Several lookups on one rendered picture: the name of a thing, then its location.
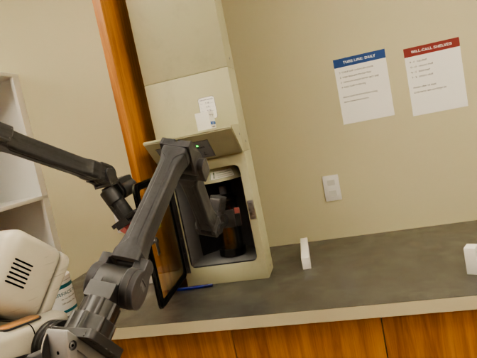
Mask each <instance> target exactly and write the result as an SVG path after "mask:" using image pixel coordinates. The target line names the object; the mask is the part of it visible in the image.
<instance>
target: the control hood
mask: <svg viewBox="0 0 477 358"><path fill-rule="evenodd" d="M167 139H175V140H176V141H178V140H183V141H192V142H196V141H203V140H208V142H209V144H210V146H211V147H212V149H213V151H214V153H215V156H210V157H206V159H208V158H215V157H220V156H226V155H231V154H235V153H242V152H243V151H244V149H243V143H242V139H241V132H240V128H239V124H231V125H227V126H220V127H216V128H213V129H207V130H203V131H196V132H192V133H188V134H183V135H179V136H172V137H168V138H167ZM160 141H161V139H158V140H154V141H148V142H144V143H143V145H144V147H145V148H146V150H147V151H148V152H149V154H150V155H151V157H152V158H153V160H154V161H155V162H156V163H157V164H158V163H159V160H160V156H159V154H158V152H157V151H156V150H157V149H161V147H160Z"/></svg>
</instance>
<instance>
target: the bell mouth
mask: <svg viewBox="0 0 477 358"><path fill-rule="evenodd" d="M240 176H241V173H240V171H239V170H238V168H237V167H236V166H235V165H232V166H225V167H220V168H213V169H210V170H209V175H208V178H207V181H206V182H204V184H205V185H207V184H212V183H219V182H223V181H226V180H231V179H234V178H238V177H240Z"/></svg>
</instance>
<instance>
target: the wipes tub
mask: <svg viewBox="0 0 477 358"><path fill-rule="evenodd" d="M77 309H78V307H77V301H76V297H75V292H74V289H73V286H72V281H71V278H70V272H69V271H66V273H65V276H64V278H63V281H62V284H61V287H60V290H59V291H58V294H57V297H56V299H55V302H54V305H53V308H52V310H60V311H64V312H65V313H67V316H69V315H70V314H71V312H72V310H77Z"/></svg>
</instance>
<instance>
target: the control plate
mask: <svg viewBox="0 0 477 358"><path fill-rule="evenodd" d="M193 144H194V145H195V146H196V145H198V146H199V147H196V148H197V149H198V151H199V152H200V154H201V155H202V157H203V158H206V157H210V156H215V153H214V151H213V149H212V147H211V146H210V144H209V142H208V140H203V141H196V142H193ZM156 151H157V152H158V154H159V156H160V155H161V149H157V150H156ZM205 151H206V153H204V152H205Z"/></svg>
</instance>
